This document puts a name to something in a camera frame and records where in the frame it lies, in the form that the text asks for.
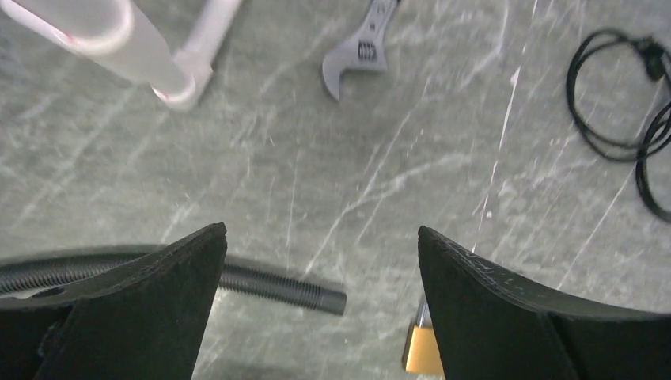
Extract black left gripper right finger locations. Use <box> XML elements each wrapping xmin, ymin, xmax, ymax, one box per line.
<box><xmin>418</xmin><ymin>226</ymin><xmax>670</xmax><ymax>379</ymax></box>

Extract black coiled cable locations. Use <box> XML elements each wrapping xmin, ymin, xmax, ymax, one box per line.
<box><xmin>565</xmin><ymin>28</ymin><xmax>671</xmax><ymax>224</ymax></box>

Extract white PVC pipe frame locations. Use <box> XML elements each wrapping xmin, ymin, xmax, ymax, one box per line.
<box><xmin>1</xmin><ymin>0</ymin><xmax>242</xmax><ymax>110</ymax></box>

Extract black corrugated hose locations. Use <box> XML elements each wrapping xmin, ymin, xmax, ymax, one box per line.
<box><xmin>0</xmin><ymin>253</ymin><xmax>348</xmax><ymax>317</ymax></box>

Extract small brass padlock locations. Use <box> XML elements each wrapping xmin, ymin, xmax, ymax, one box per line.
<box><xmin>401</xmin><ymin>297</ymin><xmax>445</xmax><ymax>378</ymax></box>

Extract grey adjustable wrench red handle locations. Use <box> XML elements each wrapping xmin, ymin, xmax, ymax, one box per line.
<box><xmin>321</xmin><ymin>0</ymin><xmax>400</xmax><ymax>101</ymax></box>

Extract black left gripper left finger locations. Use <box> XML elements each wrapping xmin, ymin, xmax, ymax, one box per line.
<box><xmin>1</xmin><ymin>222</ymin><xmax>226</xmax><ymax>379</ymax></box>

